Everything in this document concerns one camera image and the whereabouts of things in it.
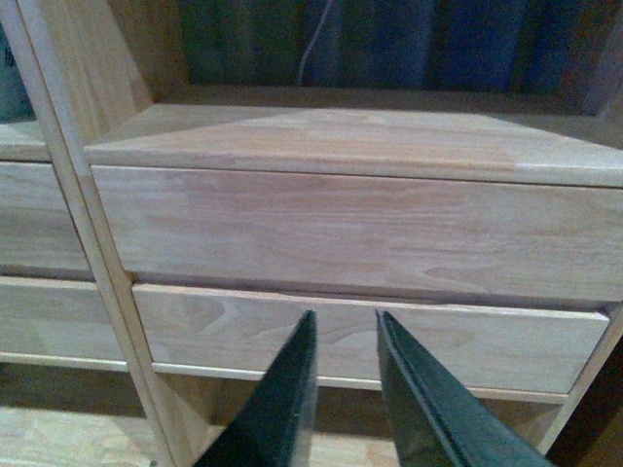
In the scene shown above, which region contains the drawer, cabinet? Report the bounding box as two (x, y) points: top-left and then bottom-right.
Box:
(1, 162), (92, 278)
(133, 284), (609, 396)
(1, 276), (126, 369)
(93, 165), (622, 302)

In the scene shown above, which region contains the teal white container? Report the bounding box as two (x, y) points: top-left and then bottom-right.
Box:
(0, 28), (35, 123)

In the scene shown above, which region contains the wooden shelf cabinet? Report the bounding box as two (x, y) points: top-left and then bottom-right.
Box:
(1, 1), (622, 466)
(1, 1), (175, 466)

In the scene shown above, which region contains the white hanging cable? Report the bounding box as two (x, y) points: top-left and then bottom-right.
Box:
(297, 0), (337, 88)

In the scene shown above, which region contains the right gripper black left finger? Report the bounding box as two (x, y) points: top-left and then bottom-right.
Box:
(195, 310), (317, 466)

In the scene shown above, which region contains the left wooden shelf cabinet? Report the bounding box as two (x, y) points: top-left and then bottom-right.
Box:
(1, 1), (175, 466)

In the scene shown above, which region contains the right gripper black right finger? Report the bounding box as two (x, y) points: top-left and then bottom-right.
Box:
(377, 311), (551, 466)

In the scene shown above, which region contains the upper drawer, left cabinet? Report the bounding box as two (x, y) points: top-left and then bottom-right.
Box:
(1, 162), (92, 278)

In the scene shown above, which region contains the upper drawer, right cabinet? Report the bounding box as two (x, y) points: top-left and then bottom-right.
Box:
(93, 165), (622, 302)

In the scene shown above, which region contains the right wooden shelf cabinet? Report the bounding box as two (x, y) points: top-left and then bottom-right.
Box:
(1, 1), (622, 466)

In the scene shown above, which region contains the lower drawer, left cabinet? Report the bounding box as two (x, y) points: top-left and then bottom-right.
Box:
(1, 276), (126, 369)

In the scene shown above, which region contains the lower drawer, right cabinet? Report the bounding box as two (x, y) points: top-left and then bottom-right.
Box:
(133, 284), (609, 396)

